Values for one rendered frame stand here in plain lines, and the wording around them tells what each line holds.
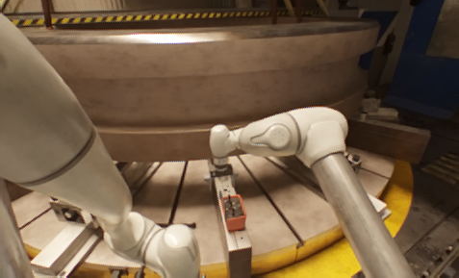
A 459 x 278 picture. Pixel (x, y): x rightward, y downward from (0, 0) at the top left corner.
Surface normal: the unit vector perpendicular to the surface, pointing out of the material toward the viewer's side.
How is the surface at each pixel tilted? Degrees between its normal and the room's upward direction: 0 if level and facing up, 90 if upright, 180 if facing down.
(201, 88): 90
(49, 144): 101
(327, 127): 37
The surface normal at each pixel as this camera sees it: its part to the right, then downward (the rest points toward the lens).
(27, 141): 0.69, 0.45
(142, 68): 0.01, 0.47
